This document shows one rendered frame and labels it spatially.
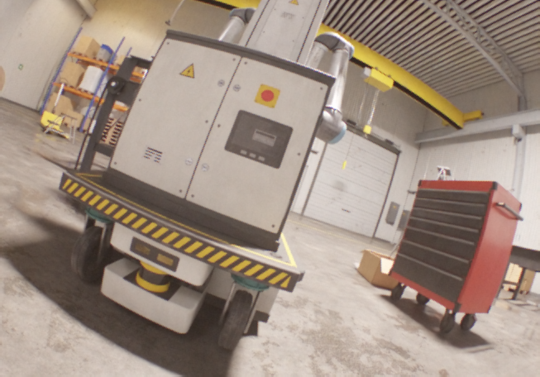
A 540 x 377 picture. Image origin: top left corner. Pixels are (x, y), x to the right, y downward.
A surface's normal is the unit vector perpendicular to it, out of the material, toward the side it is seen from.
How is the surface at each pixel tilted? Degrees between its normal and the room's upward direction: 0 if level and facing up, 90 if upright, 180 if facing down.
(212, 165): 90
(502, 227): 90
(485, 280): 90
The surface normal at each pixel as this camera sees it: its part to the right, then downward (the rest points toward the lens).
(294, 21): 0.02, -0.06
